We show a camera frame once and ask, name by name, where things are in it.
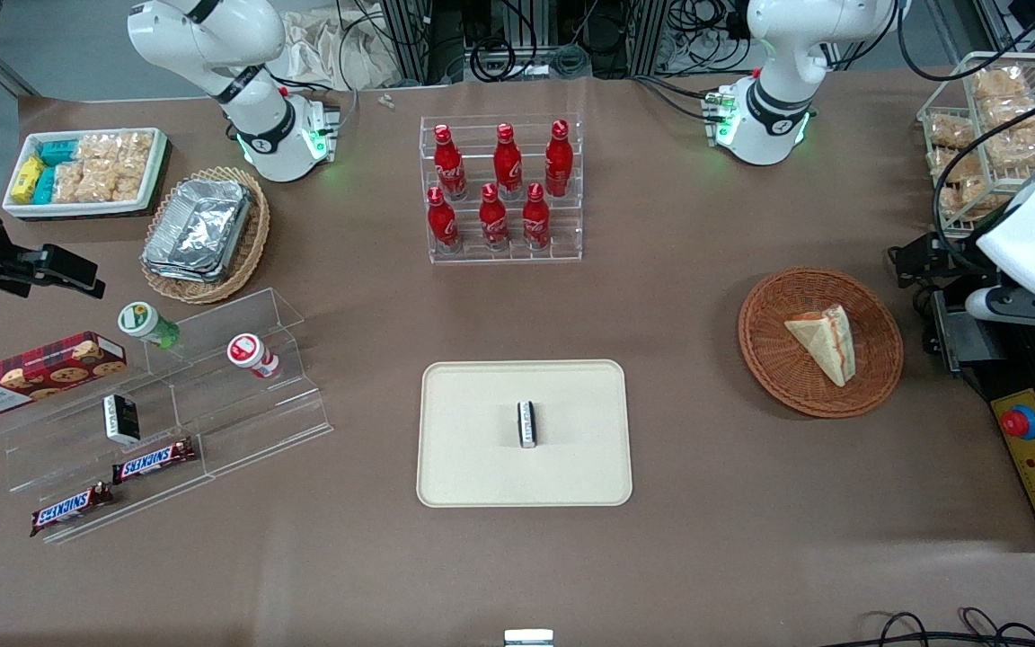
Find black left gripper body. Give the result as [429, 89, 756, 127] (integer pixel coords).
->
[931, 235, 991, 291]

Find triangular sandwich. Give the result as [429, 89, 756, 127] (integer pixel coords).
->
[783, 304, 858, 389]

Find white rectangular snack tray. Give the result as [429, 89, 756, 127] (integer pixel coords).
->
[2, 127, 170, 220]

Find round brown wicker basket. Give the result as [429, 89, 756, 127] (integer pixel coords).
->
[738, 266, 905, 420]

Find oval light wicker basket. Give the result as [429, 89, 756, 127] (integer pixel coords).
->
[139, 165, 271, 306]

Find beige rectangular tray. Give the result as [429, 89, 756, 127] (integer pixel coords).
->
[416, 359, 634, 509]

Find grey black metal box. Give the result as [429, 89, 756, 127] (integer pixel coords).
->
[916, 288, 991, 375]

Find clear bag of crackers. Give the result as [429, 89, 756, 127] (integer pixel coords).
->
[983, 93, 1035, 137]
[936, 148, 996, 223]
[76, 134, 120, 168]
[79, 162, 152, 204]
[113, 132, 156, 177]
[970, 66, 1032, 102]
[929, 114, 978, 150]
[987, 130, 1035, 173]
[51, 161, 89, 204]

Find green lid drink bottle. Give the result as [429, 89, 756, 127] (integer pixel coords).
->
[117, 301, 182, 350]

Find yellow snack pack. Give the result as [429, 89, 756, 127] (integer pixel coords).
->
[11, 154, 46, 204]

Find red tartan cookie box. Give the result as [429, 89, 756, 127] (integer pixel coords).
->
[0, 330, 128, 421]

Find small black carton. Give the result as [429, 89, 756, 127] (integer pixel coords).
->
[102, 393, 142, 447]

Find red emergency stop button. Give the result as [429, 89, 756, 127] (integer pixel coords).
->
[1000, 403, 1035, 442]

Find red lid drink bottle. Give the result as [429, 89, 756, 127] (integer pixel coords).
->
[226, 332, 281, 380]

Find snickers chocolate bar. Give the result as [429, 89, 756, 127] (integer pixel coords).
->
[111, 436, 199, 486]
[29, 482, 115, 538]

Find clear acrylic stepped shelf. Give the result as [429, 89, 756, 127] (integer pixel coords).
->
[0, 287, 335, 545]

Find crumpled white paper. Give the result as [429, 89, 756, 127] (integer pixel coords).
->
[277, 7, 403, 92]

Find clear acrylic bottle rack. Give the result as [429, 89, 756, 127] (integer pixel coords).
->
[419, 112, 585, 265]

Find red cola bottle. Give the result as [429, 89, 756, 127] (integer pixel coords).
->
[433, 124, 468, 201]
[427, 185, 461, 253]
[479, 182, 510, 252]
[492, 122, 524, 201]
[544, 119, 575, 199]
[521, 182, 553, 252]

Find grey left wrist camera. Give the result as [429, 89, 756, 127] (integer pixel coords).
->
[965, 286, 1035, 330]

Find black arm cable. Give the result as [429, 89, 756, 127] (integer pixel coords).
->
[931, 94, 1035, 270]

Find white wire basket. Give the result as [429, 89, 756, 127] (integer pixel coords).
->
[916, 51, 1035, 240]

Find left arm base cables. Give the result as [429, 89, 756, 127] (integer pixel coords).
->
[632, 74, 727, 125]

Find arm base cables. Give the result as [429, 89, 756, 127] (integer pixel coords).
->
[632, 74, 727, 125]
[277, 75, 362, 137]

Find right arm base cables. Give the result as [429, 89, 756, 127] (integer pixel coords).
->
[277, 75, 362, 137]

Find black cable bundle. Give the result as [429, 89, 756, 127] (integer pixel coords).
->
[667, 0, 754, 50]

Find aluminium frame post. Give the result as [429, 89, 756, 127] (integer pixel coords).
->
[381, 0, 435, 87]
[630, 0, 673, 76]

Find black floor cables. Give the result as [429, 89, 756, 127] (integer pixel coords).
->
[836, 607, 1035, 647]

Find coiled black cable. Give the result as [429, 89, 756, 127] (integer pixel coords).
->
[467, 36, 520, 84]

